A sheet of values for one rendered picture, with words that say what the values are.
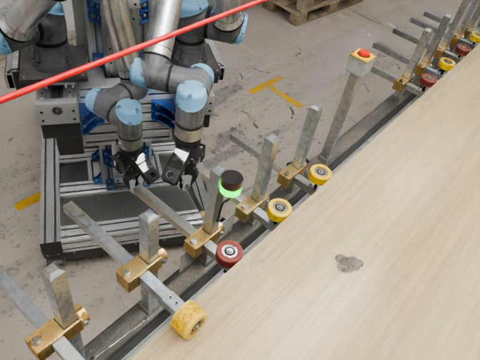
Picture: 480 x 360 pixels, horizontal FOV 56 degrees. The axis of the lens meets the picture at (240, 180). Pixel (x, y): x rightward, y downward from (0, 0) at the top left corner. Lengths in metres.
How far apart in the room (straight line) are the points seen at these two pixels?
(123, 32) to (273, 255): 0.78
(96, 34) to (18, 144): 1.33
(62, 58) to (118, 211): 0.89
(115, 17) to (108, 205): 1.19
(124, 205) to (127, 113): 1.08
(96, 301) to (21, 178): 0.94
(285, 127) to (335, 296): 2.12
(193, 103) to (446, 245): 0.95
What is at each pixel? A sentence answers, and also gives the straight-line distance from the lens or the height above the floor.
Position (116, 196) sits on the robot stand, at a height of 0.21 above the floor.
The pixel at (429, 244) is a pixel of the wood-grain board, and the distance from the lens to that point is 1.59.
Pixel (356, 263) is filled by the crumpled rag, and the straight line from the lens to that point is 1.39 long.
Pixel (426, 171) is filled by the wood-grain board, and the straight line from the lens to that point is 1.85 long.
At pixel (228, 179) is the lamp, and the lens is 1.19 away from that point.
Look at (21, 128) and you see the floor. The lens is 3.20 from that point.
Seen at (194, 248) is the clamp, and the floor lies 0.87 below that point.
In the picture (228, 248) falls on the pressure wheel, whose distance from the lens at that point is 1.33.
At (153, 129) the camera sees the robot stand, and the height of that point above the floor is 0.74.
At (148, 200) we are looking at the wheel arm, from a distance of 1.49.
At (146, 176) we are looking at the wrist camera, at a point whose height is 0.96.
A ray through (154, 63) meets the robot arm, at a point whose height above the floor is 1.33.
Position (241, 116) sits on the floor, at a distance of 3.31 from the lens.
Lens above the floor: 1.98
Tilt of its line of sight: 45 degrees down
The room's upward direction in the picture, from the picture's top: 11 degrees clockwise
